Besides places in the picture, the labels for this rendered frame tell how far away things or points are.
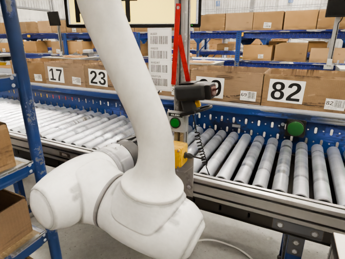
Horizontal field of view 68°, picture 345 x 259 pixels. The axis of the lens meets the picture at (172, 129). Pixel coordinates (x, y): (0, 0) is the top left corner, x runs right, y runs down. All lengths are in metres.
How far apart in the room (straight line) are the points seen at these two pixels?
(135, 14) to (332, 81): 0.91
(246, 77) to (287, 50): 4.28
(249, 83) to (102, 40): 1.09
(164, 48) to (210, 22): 5.36
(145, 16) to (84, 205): 0.70
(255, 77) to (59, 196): 1.13
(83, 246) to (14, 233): 1.09
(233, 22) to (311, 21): 1.47
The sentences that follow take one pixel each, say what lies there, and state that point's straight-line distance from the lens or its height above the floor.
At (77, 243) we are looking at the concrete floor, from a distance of 1.87.
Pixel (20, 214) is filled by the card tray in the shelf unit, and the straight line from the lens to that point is 0.76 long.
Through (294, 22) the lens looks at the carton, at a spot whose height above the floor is 1.51.
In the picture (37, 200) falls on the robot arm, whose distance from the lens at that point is 0.47.
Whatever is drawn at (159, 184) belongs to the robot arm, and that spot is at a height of 1.01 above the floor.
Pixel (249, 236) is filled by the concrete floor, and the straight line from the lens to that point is 1.89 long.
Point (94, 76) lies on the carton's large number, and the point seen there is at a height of 0.97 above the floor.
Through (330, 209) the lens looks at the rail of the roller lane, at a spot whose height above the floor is 0.74.
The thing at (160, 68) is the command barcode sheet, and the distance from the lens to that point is 0.87.
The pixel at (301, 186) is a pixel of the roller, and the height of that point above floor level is 0.75.
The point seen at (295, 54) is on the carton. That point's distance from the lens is 5.64.
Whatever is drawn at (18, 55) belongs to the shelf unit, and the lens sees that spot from 0.63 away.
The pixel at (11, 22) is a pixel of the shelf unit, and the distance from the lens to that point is 0.63.
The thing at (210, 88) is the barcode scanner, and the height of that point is 1.08.
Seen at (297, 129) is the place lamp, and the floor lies 0.81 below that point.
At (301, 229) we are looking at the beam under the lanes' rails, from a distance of 0.96.
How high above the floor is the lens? 1.21
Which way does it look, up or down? 19 degrees down
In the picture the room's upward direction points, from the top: straight up
